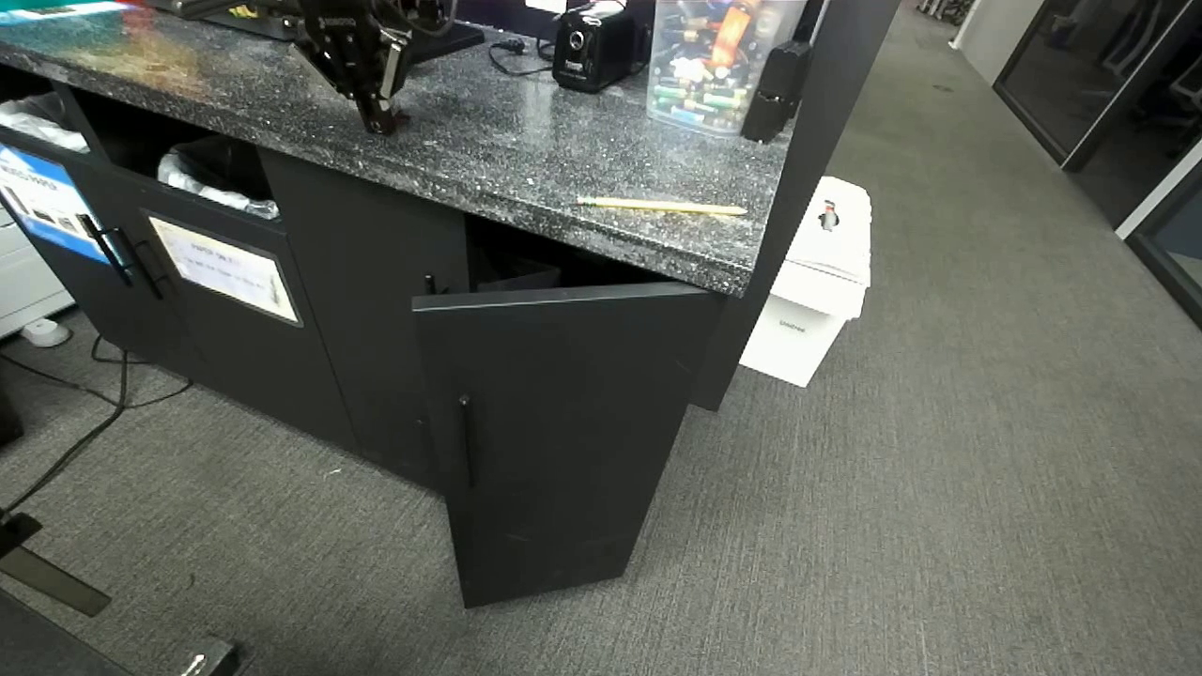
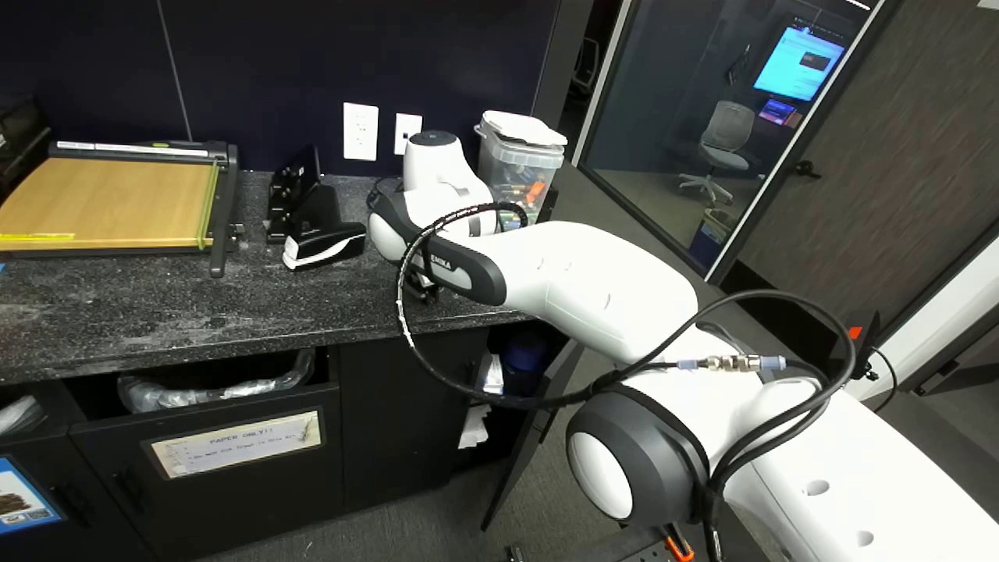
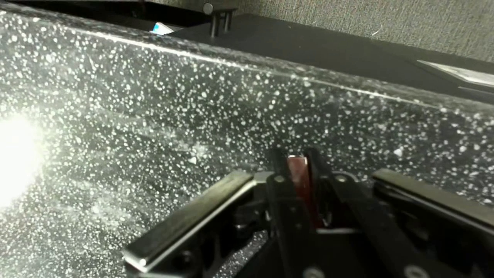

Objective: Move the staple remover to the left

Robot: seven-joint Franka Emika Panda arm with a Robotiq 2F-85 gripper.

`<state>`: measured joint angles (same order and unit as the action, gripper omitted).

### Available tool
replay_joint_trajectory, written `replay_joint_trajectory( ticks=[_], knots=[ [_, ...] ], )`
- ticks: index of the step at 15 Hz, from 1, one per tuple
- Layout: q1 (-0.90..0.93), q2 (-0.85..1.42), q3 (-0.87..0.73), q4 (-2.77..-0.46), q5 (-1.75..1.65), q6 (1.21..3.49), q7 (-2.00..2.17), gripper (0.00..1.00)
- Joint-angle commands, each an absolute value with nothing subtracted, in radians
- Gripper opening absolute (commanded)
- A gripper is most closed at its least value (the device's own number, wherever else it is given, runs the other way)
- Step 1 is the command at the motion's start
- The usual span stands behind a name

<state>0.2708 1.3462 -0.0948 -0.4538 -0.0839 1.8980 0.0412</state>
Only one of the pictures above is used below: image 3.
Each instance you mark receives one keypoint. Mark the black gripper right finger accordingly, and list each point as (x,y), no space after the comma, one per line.
(410,226)

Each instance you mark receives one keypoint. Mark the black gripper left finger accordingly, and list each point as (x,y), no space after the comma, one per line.
(194,222)

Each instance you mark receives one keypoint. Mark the large black flat panel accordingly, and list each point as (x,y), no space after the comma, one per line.
(318,49)

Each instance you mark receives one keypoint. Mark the white label on panel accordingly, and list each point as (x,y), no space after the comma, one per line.
(463,73)

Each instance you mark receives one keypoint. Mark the blue white strip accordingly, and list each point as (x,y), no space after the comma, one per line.
(162,29)

